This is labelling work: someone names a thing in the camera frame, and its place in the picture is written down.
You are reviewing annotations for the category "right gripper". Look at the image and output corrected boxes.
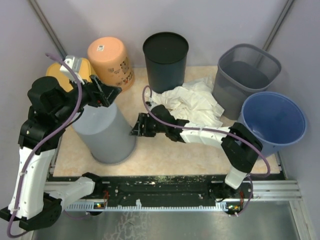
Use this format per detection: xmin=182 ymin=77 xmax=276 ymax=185
xmin=130 ymin=112 xmax=168 ymax=137

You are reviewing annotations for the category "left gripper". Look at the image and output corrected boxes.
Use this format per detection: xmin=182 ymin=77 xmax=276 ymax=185
xmin=53 ymin=72 xmax=122 ymax=124

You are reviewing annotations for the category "grey round bin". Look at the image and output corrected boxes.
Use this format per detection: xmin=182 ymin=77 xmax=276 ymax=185
xmin=72 ymin=103 xmax=137 ymax=165

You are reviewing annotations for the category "peach plastic bucket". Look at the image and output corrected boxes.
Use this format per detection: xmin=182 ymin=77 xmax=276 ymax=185
xmin=87 ymin=36 xmax=135 ymax=91

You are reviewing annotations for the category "yellow slotted plastic basket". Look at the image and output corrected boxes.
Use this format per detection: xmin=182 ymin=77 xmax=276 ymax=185
xmin=45 ymin=57 xmax=96 ymax=92

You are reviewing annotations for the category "black round bin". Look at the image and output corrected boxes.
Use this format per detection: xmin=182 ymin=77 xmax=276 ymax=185
xmin=142 ymin=32 xmax=189 ymax=94

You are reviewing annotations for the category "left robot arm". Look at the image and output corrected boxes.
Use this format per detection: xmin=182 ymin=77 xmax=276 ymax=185
xmin=0 ymin=75 xmax=121 ymax=233

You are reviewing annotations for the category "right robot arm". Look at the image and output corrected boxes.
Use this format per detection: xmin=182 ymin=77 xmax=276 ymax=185
xmin=129 ymin=105 xmax=263 ymax=198

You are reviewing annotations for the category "white crumpled cloth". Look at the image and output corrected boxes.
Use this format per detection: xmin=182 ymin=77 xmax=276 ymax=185
xmin=145 ymin=75 xmax=225 ymax=127

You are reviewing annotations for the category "grey mesh bin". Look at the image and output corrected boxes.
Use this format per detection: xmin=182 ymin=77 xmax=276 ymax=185
xmin=212 ymin=43 xmax=282 ymax=120

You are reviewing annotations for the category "blue round bin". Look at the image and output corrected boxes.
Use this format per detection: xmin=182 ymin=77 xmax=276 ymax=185
xmin=237 ymin=91 xmax=307 ymax=157

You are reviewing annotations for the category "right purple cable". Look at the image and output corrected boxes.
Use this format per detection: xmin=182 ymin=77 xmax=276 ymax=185
xmin=141 ymin=85 xmax=272 ymax=218

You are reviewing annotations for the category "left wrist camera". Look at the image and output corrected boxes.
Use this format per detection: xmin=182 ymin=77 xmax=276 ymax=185
xmin=59 ymin=55 xmax=84 ymax=84

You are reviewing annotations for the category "black mounting rail base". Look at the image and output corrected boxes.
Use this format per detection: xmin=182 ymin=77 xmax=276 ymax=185
xmin=85 ymin=175 xmax=253 ymax=208

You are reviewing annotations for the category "grey slotted cable duct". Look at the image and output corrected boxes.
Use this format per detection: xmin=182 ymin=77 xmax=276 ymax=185
xmin=64 ymin=198 xmax=253 ymax=212

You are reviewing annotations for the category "aluminium frame rail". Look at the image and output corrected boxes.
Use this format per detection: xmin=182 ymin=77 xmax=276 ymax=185
xmin=44 ymin=180 xmax=303 ymax=201

